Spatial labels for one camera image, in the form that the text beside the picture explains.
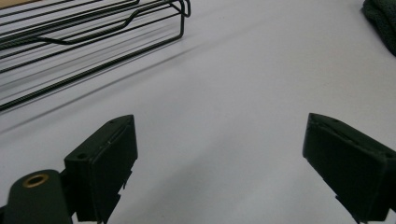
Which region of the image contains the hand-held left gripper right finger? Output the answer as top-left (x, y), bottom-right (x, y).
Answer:
top-left (302, 112), bottom-right (396, 224)

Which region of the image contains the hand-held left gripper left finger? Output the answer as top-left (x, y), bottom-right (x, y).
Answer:
top-left (64, 114), bottom-right (139, 224)

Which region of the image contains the dark knit cloth purple lining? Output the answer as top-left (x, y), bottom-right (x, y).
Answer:
top-left (361, 0), bottom-right (396, 58)

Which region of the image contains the black wire rack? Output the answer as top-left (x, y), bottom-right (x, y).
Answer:
top-left (0, 0), bottom-right (191, 113)

